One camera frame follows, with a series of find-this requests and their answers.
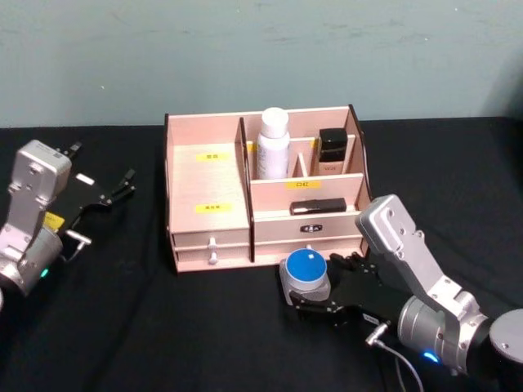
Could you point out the blue-lidded white cream jar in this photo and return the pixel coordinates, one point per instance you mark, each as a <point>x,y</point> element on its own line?
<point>306,267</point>

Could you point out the black lipstick tube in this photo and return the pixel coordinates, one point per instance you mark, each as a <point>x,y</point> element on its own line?
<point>318,206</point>

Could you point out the pale wall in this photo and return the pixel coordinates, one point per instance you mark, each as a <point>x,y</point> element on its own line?
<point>245,49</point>

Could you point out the narrow wooden drawer with knob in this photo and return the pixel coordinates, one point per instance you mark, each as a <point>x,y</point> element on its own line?
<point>192,239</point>
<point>192,258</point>

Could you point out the pale wooden desk organizer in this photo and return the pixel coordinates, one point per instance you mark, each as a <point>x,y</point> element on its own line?
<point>212,183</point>

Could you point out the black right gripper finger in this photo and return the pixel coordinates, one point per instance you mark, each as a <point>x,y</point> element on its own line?
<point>353,265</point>
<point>314,308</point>

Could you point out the black-capped beige cosmetic bottle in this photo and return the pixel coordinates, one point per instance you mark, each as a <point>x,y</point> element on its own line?
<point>332,143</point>

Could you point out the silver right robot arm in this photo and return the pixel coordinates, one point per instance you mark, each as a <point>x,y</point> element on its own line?
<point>412,261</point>

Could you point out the small yellow label sticker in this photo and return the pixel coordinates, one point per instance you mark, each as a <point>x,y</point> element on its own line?
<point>250,147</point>

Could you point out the tall white plastic bottle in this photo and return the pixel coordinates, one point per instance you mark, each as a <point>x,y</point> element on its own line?
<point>271,151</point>

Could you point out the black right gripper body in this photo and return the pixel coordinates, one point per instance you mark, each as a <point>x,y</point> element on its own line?
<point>367,300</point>

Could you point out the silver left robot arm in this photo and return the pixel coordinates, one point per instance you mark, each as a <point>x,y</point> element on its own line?
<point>30,183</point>

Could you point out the wide wooden drawer with knob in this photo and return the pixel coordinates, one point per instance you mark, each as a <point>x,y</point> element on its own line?
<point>269,250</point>

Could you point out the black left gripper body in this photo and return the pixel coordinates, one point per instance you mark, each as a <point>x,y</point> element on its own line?
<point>83,198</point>

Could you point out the black table cloth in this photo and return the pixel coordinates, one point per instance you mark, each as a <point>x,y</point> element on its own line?
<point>122,326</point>

